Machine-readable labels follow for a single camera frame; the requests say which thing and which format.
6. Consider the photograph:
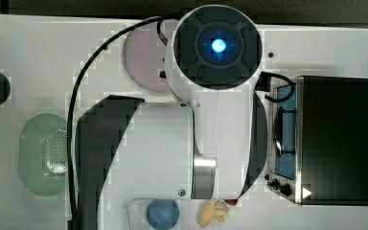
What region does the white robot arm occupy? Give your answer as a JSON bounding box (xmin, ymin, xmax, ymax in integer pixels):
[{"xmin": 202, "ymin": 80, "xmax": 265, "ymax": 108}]
[{"xmin": 73, "ymin": 5, "xmax": 267, "ymax": 230}]

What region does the green oval strainer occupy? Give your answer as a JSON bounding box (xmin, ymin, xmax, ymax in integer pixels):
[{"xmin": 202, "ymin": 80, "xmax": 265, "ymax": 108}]
[{"xmin": 18, "ymin": 113, "xmax": 68, "ymax": 196}]

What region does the purple round plate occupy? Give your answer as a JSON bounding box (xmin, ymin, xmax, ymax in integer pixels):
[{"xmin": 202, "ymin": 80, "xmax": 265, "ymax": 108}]
[{"xmin": 123, "ymin": 22, "xmax": 170, "ymax": 94}]

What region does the peeled toy banana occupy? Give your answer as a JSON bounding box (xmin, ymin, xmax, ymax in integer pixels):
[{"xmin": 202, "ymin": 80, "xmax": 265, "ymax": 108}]
[{"xmin": 197, "ymin": 199, "xmax": 229, "ymax": 228}]

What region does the small red toy fruit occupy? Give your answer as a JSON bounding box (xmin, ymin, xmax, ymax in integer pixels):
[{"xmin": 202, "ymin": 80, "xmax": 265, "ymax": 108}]
[{"xmin": 225, "ymin": 199, "xmax": 238, "ymax": 206}]

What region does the blue cup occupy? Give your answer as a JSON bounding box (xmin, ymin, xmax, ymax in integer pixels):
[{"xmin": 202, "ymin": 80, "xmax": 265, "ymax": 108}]
[{"xmin": 147, "ymin": 199, "xmax": 180, "ymax": 230}]

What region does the black toaster oven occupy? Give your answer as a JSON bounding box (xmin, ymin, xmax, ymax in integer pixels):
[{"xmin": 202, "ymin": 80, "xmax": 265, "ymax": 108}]
[{"xmin": 265, "ymin": 76, "xmax": 368, "ymax": 206}]

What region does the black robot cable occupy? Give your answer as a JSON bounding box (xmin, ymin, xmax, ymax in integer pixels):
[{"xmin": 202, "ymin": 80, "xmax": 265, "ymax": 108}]
[{"xmin": 66, "ymin": 16, "xmax": 165, "ymax": 230}]

